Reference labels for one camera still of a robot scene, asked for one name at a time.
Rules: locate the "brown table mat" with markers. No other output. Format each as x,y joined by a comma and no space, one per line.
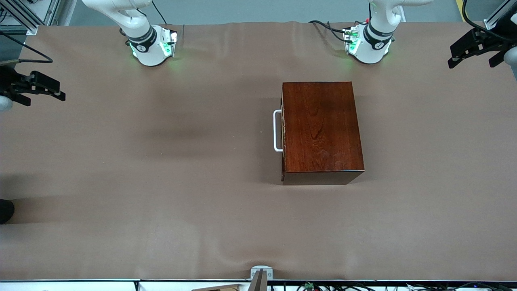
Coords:
161,202

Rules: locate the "dark wooden cabinet box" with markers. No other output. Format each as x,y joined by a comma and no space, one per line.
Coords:
323,129

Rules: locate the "black rounded object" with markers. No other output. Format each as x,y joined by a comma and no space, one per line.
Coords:
5,212

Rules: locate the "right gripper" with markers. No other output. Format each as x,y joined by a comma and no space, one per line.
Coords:
9,83

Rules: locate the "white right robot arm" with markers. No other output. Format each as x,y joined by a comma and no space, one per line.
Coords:
149,56

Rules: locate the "aluminium frame profile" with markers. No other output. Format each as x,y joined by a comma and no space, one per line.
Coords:
52,10
20,18
490,24

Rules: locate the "yellow floor tape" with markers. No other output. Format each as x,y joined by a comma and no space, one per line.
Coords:
460,8

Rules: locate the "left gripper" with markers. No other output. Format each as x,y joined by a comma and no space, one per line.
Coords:
500,41

